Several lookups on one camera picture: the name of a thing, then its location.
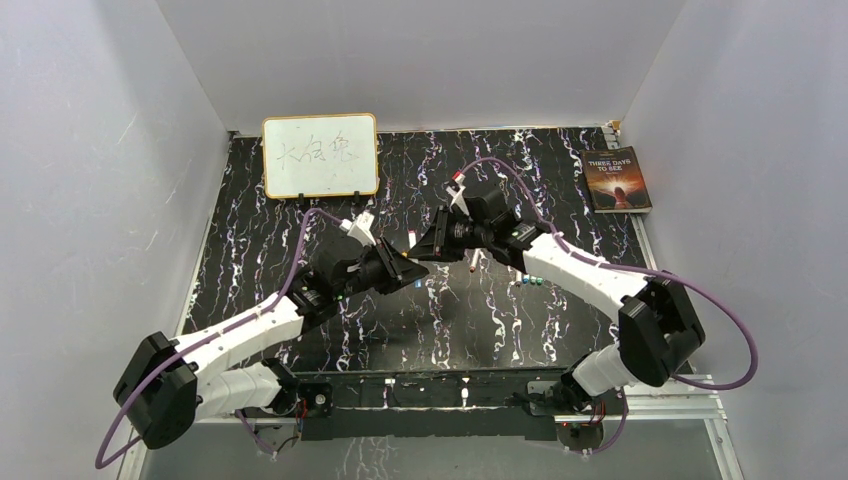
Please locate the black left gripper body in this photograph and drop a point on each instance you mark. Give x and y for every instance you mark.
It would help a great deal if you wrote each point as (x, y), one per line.
(374, 275)

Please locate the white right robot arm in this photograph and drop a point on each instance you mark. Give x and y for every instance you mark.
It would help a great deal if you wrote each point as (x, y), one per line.
(658, 329)

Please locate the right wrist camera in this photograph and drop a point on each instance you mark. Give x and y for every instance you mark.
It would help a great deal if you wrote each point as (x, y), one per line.
(455, 190)

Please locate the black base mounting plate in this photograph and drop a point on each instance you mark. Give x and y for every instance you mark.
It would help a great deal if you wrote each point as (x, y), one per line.
(428, 403)

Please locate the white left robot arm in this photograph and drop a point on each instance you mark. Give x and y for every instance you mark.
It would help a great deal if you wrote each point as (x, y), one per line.
(170, 383)

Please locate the yellow capped marker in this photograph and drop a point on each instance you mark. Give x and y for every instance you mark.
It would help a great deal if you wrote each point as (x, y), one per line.
(475, 263)

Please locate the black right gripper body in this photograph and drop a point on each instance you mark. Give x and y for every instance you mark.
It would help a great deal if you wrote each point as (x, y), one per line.
(462, 233)

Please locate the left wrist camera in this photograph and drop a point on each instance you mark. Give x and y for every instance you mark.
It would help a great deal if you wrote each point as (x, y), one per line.
(359, 228)

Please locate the dark paperback book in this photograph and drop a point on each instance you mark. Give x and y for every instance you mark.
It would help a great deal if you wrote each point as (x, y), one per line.
(615, 181)

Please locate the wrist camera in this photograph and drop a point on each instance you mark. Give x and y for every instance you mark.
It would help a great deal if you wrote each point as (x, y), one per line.
(455, 190)
(359, 228)

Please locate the small whiteboard with writing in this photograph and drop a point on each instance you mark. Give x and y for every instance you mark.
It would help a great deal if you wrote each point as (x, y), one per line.
(320, 156)

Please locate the aluminium frame rail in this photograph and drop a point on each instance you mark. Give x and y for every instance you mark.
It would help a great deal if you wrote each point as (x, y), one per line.
(328, 396)

